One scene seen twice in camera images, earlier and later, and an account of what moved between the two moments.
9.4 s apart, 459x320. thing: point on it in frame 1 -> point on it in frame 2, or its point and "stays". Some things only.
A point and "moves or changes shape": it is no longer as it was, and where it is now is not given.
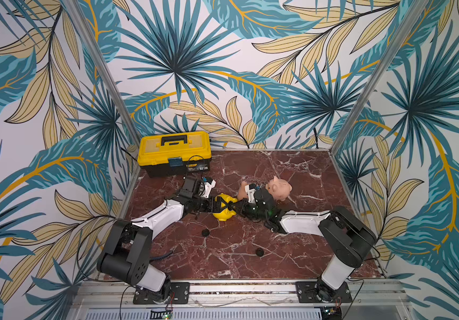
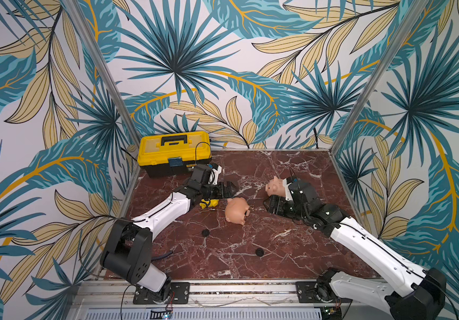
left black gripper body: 206,205 -> 215,191
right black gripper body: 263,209 -> 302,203
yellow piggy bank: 225,213 moves or changes shape
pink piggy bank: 279,188 stays
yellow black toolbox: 175,154 stays
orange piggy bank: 242,193 moves or changes shape
